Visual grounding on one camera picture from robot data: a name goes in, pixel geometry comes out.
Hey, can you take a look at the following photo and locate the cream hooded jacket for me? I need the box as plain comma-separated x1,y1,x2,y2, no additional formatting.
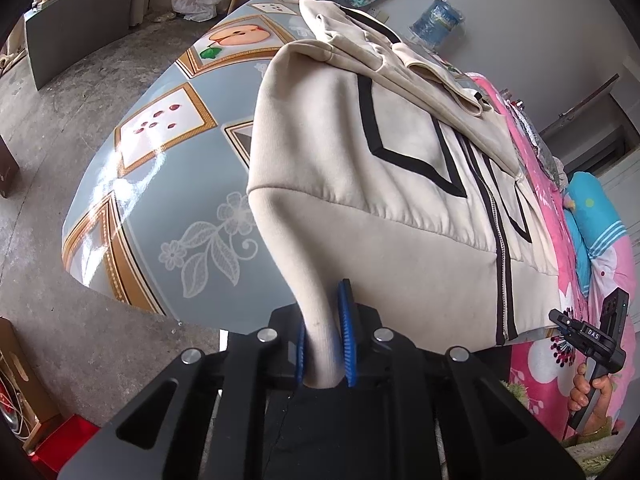
246,0,566,391

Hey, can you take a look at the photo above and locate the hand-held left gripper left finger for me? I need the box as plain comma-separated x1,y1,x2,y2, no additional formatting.
57,305,307,480

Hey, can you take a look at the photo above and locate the large cardboard carton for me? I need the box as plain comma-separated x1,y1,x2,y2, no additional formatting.
0,317,62,451

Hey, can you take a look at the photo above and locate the grey cabinet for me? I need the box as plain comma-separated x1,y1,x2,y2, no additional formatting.
22,0,138,91

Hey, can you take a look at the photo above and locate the grey lace pillow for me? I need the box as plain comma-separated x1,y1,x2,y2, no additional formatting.
500,87,568,193

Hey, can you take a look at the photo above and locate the wooden stick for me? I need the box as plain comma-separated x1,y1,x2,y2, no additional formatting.
537,74,621,136

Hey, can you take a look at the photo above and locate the fruit print tablecloth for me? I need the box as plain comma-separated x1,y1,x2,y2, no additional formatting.
61,0,501,321

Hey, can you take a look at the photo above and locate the pink floral blanket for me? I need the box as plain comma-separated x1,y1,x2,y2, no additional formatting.
470,72,640,441

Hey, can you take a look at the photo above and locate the brown cardboard box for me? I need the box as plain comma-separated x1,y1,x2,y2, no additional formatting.
0,135,20,198

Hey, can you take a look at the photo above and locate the blue water jug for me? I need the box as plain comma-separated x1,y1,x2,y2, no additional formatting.
407,0,466,53

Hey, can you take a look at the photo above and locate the person's right forearm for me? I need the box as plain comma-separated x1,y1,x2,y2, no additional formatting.
560,412,621,456

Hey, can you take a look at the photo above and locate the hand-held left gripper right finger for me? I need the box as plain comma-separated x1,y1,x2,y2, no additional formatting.
336,279,586,480

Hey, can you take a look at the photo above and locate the person's right hand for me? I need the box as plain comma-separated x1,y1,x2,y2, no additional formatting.
569,362,615,418

